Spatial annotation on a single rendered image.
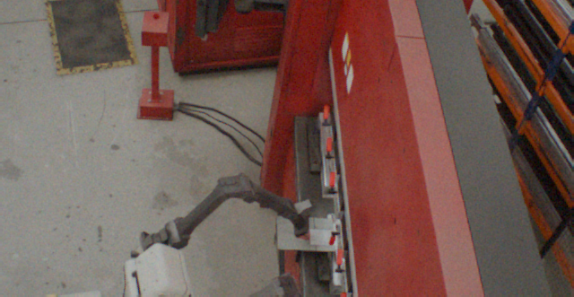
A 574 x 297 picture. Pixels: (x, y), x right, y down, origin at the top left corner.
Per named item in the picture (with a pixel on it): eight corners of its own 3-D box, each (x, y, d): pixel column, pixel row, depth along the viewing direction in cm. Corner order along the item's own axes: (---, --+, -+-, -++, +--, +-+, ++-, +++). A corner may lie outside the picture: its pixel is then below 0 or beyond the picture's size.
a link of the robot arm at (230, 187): (221, 169, 277) (230, 191, 272) (248, 172, 287) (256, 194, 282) (160, 228, 301) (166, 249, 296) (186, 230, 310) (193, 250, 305)
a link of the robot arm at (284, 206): (230, 177, 286) (239, 200, 280) (242, 170, 284) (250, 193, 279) (282, 203, 321) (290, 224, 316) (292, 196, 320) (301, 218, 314)
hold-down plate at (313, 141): (307, 130, 395) (308, 126, 393) (317, 130, 396) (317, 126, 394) (309, 174, 376) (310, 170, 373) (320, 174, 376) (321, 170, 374)
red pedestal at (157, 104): (139, 98, 515) (136, 6, 453) (174, 100, 517) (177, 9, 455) (135, 118, 502) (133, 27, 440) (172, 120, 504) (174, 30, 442)
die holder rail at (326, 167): (316, 124, 399) (318, 112, 392) (326, 125, 400) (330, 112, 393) (322, 197, 367) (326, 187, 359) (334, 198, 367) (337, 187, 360)
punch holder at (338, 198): (333, 194, 331) (340, 171, 318) (351, 195, 332) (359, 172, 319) (335, 222, 321) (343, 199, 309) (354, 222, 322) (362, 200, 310)
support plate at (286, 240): (276, 217, 341) (276, 215, 341) (332, 219, 344) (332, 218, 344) (277, 249, 330) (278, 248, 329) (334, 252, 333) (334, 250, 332)
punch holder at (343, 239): (336, 231, 318) (343, 209, 305) (355, 231, 319) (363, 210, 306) (339, 260, 308) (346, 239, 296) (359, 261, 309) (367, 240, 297)
